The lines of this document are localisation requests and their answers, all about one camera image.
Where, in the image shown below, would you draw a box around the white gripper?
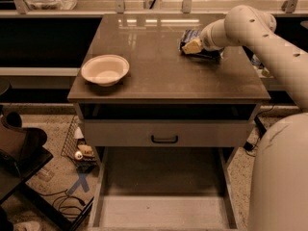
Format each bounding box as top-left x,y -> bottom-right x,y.
182,19 -> 231,55

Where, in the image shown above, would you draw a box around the blue chip bag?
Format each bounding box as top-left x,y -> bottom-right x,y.
179,29 -> 223,60

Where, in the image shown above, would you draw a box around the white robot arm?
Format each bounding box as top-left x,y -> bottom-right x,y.
180,5 -> 308,231

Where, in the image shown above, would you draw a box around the grey drawer cabinet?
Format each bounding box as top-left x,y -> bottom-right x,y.
66,13 -> 271,231

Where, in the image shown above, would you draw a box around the open middle drawer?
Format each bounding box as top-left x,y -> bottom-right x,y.
88,147 -> 240,231

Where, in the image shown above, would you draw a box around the clear water bottle blue label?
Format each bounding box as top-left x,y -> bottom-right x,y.
251,55 -> 261,66

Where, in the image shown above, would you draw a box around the clear water bottle green label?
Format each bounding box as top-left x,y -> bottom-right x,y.
261,68 -> 270,78

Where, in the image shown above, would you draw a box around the white paper bowl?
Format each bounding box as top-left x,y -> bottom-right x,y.
81,55 -> 130,87

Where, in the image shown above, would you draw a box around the black stand leg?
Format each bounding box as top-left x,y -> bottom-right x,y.
254,116 -> 267,137

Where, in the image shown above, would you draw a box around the blue tape cross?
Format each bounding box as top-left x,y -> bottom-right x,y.
67,173 -> 90,194

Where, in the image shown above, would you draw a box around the dark brown chair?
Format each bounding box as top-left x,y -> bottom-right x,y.
0,79 -> 55,204

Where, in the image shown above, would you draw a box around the closed top drawer black handle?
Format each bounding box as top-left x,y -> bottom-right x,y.
80,119 -> 254,147

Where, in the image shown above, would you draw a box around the wire mesh basket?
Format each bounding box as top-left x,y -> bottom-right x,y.
61,115 -> 96,167

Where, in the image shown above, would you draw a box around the black floor cables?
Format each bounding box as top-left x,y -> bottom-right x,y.
38,190 -> 90,219

